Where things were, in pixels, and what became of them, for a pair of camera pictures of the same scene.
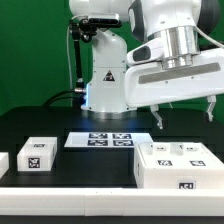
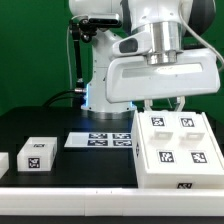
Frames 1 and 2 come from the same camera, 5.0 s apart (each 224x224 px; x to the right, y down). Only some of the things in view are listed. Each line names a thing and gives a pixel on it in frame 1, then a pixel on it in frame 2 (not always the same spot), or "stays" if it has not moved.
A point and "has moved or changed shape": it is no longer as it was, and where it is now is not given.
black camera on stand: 105,22 stays
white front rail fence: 111,202 stays
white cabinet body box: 177,166 has moved or changed shape
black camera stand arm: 83,29 stays
